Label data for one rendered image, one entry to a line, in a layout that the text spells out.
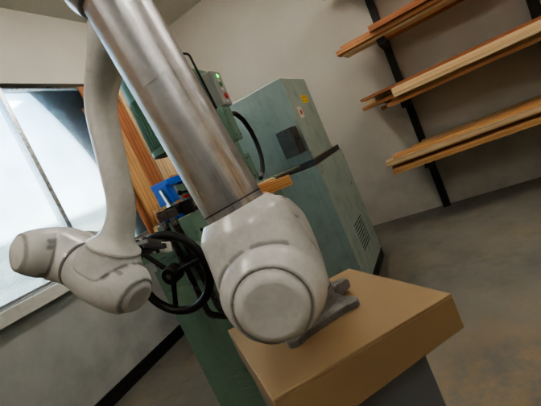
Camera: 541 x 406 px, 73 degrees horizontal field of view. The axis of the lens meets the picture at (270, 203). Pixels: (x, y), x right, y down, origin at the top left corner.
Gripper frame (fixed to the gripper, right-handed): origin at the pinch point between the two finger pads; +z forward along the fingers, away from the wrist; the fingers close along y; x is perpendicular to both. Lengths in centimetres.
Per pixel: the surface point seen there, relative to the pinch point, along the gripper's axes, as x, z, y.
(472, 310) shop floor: 57, 110, -74
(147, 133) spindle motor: -47, 18, 9
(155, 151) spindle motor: -40.3, 20.0, 9.2
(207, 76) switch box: -75, 45, -8
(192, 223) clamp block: -6.8, 13.8, -3.0
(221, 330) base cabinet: 30.4, 37.0, 12.0
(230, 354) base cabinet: 40, 41, 13
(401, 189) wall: -29, 269, -60
